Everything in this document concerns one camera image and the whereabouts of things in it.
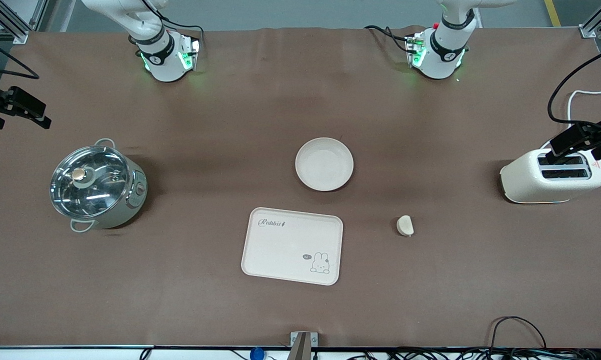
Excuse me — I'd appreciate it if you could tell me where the glass pot lid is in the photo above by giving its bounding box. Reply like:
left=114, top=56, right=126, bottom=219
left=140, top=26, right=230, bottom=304
left=49, top=146, right=131, bottom=220

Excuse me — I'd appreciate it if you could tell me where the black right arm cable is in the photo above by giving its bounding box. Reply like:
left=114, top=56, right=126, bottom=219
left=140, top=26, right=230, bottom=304
left=0, top=34, right=40, bottom=81

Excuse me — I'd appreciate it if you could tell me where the black right base cable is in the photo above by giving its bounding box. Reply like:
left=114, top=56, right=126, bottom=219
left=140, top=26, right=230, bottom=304
left=143, top=0, right=205, bottom=51

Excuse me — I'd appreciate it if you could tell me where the aluminium frame profile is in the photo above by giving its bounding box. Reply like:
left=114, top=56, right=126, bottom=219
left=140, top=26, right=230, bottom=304
left=0, top=0, right=49, bottom=45
left=578, top=0, right=601, bottom=39

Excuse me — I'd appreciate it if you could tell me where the stainless steel electric pot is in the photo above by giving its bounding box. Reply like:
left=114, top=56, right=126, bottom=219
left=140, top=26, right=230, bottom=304
left=49, top=138, right=148, bottom=234

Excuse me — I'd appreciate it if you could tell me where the black base cable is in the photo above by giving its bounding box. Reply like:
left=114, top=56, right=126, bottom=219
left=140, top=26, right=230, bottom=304
left=364, top=25, right=412, bottom=54
left=143, top=0, right=205, bottom=51

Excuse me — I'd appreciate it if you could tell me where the black left base cable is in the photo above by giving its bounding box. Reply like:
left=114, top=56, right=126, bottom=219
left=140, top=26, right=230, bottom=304
left=364, top=25, right=412, bottom=54

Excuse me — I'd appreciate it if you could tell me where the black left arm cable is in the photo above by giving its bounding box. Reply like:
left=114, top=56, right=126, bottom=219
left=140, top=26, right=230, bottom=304
left=547, top=43, right=601, bottom=126

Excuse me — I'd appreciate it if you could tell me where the cream rabbit print tray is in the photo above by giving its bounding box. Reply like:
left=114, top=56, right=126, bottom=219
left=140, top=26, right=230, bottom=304
left=240, top=207, right=344, bottom=287

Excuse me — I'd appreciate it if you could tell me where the metal base connector plate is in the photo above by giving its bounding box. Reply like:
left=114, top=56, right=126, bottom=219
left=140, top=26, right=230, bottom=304
left=404, top=32, right=427, bottom=69
left=178, top=36, right=201, bottom=72

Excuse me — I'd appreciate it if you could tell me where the white toaster power cable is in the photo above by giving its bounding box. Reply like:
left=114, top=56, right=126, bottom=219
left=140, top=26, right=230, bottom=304
left=539, top=88, right=601, bottom=150

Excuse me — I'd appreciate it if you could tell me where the metal right base connector plate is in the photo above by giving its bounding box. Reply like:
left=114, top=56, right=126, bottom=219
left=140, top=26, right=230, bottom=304
left=178, top=36, right=201, bottom=72

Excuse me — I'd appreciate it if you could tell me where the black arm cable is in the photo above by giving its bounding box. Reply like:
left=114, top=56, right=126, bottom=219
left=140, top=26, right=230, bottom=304
left=0, top=34, right=40, bottom=81
left=547, top=43, right=601, bottom=126

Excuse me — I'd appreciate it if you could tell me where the metal left base connector plate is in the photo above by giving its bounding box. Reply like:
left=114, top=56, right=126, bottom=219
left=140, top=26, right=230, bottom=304
left=404, top=32, right=427, bottom=69

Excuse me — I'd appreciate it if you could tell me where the black cable bundle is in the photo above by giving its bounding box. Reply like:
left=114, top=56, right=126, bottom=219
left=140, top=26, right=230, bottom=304
left=350, top=347, right=601, bottom=360

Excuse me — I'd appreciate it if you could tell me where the metal table edge bracket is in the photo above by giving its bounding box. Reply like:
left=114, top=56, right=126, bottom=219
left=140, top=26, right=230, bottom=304
left=287, top=331, right=318, bottom=360

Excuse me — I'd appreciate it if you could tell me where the cream two-slot toaster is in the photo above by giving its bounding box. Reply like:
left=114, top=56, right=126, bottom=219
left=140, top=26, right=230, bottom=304
left=499, top=148, right=601, bottom=205

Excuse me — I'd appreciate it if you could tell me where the black looped floor cable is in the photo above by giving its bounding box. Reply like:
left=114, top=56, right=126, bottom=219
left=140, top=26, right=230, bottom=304
left=489, top=316, right=547, bottom=351

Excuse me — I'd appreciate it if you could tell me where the round cream plate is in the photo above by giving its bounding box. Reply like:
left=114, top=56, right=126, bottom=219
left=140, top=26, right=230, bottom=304
left=295, top=137, right=355, bottom=192

